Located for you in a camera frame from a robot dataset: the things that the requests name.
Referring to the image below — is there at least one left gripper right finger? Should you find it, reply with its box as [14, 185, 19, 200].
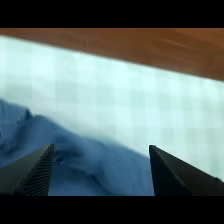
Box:
[148, 144, 224, 197]

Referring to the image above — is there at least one blue shirt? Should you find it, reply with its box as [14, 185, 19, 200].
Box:
[0, 98, 156, 197]

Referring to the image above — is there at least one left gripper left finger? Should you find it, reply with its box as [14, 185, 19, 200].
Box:
[0, 143, 55, 197]

